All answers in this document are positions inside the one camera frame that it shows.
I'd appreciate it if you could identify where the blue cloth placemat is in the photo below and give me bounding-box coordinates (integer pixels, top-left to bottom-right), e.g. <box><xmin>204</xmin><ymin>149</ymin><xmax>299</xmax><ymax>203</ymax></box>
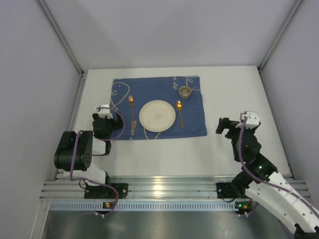
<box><xmin>110</xmin><ymin>76</ymin><xmax>207</xmax><ymax>140</ymax></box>

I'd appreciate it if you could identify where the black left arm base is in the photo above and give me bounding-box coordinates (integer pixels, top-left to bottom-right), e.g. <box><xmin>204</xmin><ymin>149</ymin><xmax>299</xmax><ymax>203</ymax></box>
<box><xmin>84</xmin><ymin>182</ymin><xmax>129</xmax><ymax>199</ymax></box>

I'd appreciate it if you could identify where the aluminium frame post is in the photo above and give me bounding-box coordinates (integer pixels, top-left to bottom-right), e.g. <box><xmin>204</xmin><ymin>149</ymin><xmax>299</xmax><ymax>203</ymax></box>
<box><xmin>257</xmin><ymin>0</ymin><xmax>305</xmax><ymax>73</ymax></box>
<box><xmin>37</xmin><ymin>0</ymin><xmax>84</xmax><ymax>75</ymax></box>

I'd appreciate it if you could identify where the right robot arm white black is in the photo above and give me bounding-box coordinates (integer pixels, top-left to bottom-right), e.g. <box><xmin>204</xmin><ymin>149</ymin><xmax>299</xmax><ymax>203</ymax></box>
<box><xmin>216</xmin><ymin>115</ymin><xmax>319</xmax><ymax>239</ymax></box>

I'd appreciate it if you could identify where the perforated cable duct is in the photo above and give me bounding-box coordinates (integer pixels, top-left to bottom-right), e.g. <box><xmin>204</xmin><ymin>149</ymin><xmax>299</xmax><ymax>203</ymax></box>
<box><xmin>49</xmin><ymin>201</ymin><xmax>252</xmax><ymax>212</ymax></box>

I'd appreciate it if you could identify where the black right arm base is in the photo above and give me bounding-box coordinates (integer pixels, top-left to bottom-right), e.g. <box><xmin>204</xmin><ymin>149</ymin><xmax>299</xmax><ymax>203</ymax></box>
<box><xmin>216</xmin><ymin>182</ymin><xmax>247</xmax><ymax>199</ymax></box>

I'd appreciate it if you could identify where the rose gold fork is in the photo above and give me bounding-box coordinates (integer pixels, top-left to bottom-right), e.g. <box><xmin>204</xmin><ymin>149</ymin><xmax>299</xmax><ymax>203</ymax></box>
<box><xmin>128</xmin><ymin>96</ymin><xmax>136</xmax><ymax>127</ymax></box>

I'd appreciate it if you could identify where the gold spoon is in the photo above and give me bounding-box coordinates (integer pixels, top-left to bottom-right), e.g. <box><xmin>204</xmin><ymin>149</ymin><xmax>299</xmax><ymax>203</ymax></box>
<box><xmin>176</xmin><ymin>101</ymin><xmax>184</xmax><ymax>128</ymax></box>

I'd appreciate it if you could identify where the right aluminium frame post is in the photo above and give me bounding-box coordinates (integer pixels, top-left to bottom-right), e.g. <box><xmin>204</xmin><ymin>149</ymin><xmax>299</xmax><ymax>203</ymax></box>
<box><xmin>257</xmin><ymin>0</ymin><xmax>305</xmax><ymax>73</ymax></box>

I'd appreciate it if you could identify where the left aluminium frame post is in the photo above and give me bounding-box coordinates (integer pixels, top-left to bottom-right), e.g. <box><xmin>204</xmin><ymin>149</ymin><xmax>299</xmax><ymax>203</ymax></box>
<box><xmin>37</xmin><ymin>0</ymin><xmax>84</xmax><ymax>75</ymax></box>

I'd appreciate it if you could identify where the cream round plate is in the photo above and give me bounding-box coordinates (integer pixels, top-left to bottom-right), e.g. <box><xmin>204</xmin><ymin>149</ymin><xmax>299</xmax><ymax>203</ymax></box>
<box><xmin>139</xmin><ymin>100</ymin><xmax>176</xmax><ymax>132</ymax></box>

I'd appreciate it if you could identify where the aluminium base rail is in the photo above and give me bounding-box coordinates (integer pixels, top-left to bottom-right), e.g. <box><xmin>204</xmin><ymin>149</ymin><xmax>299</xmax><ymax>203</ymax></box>
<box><xmin>40</xmin><ymin>176</ymin><xmax>233</xmax><ymax>200</ymax></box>

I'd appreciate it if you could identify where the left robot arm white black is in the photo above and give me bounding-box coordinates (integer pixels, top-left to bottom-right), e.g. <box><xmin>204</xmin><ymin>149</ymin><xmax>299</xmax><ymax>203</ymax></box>
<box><xmin>54</xmin><ymin>113</ymin><xmax>124</xmax><ymax>186</ymax></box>

